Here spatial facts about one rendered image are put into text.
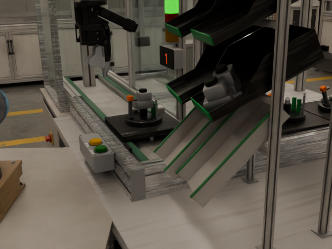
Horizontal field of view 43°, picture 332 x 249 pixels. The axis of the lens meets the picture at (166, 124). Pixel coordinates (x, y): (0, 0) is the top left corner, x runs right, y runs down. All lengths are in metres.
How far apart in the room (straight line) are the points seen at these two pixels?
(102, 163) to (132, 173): 0.16
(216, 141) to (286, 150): 0.47
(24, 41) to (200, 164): 5.57
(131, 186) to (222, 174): 0.37
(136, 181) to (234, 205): 0.29
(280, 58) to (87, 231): 0.65
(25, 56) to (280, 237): 5.71
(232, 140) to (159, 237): 0.31
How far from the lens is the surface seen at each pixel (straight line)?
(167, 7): 1.53
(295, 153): 1.51
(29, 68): 6.55
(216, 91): 0.90
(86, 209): 1.25
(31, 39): 6.49
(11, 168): 1.35
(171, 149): 1.19
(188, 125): 1.18
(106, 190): 1.33
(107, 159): 1.35
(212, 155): 1.07
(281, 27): 0.88
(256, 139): 0.95
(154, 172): 1.25
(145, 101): 1.55
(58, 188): 1.39
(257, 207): 1.25
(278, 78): 0.89
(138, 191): 1.26
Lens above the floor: 1.48
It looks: 19 degrees down
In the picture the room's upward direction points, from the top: 1 degrees counter-clockwise
